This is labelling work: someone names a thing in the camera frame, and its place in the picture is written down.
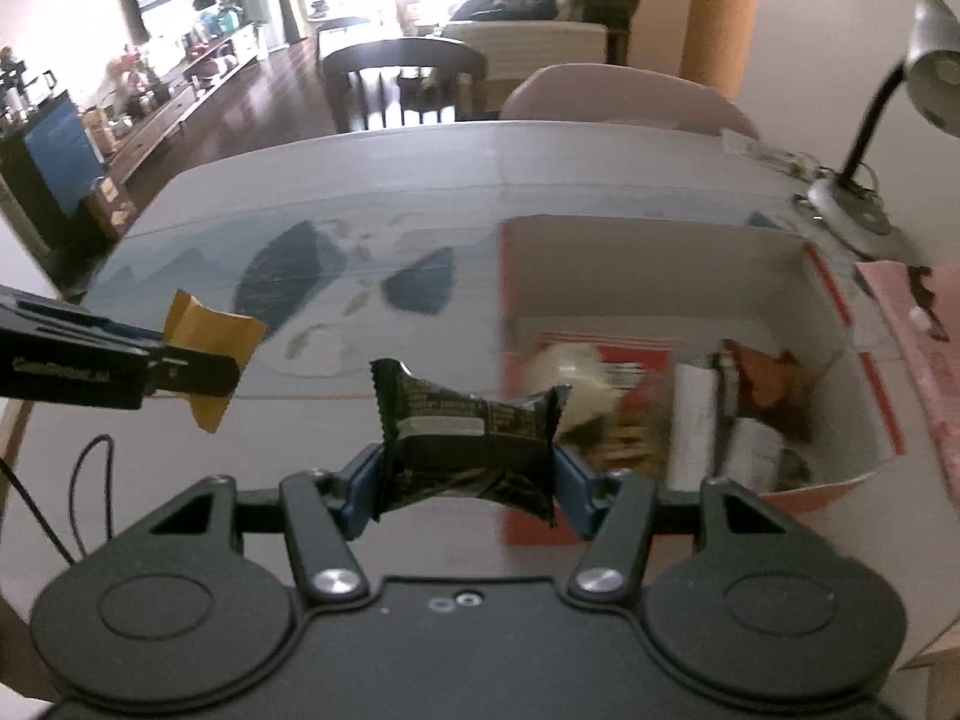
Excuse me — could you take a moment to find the wooden tv cabinet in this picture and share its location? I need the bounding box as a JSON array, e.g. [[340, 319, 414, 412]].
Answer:
[[82, 23, 259, 184]]

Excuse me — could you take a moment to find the dark green snack bar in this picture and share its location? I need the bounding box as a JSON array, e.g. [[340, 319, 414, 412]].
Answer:
[[371, 358, 569, 525]]

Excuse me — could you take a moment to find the beige sofa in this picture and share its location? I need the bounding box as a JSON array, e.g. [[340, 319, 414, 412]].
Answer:
[[438, 0, 640, 83]]

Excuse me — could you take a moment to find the pink heart pouch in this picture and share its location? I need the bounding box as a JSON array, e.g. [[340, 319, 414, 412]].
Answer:
[[856, 260, 960, 499]]

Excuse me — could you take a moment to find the brown Oreo snack bag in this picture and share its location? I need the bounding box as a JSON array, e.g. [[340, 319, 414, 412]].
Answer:
[[722, 340, 812, 444]]

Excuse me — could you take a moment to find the cream white snack packet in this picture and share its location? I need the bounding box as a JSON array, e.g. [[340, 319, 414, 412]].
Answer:
[[521, 341, 622, 447]]

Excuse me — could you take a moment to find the dark wooden chair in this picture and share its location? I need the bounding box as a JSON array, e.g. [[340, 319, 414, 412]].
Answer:
[[317, 37, 488, 133]]

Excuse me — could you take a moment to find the red cardboard shoe box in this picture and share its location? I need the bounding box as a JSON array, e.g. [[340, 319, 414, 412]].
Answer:
[[500, 216, 907, 514]]

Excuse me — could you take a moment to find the pink upholstered chair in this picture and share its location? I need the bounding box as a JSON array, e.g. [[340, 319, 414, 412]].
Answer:
[[500, 64, 760, 138]]

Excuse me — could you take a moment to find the black white snack packet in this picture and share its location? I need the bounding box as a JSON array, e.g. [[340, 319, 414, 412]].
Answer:
[[665, 355, 736, 493]]

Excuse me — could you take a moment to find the red chips bag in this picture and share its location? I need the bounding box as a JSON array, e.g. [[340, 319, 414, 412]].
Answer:
[[537, 335, 674, 481]]

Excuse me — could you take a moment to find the grey desk lamp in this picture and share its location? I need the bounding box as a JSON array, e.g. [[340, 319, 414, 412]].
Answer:
[[794, 0, 960, 263]]

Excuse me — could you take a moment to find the black cable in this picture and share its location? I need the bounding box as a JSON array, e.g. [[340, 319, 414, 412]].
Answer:
[[0, 432, 118, 569]]

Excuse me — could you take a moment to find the small yellow snack packet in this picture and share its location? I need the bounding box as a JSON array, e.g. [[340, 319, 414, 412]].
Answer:
[[163, 289, 267, 434]]

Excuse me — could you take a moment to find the coffee table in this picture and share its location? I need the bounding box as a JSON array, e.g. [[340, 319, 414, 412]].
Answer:
[[309, 13, 371, 43]]

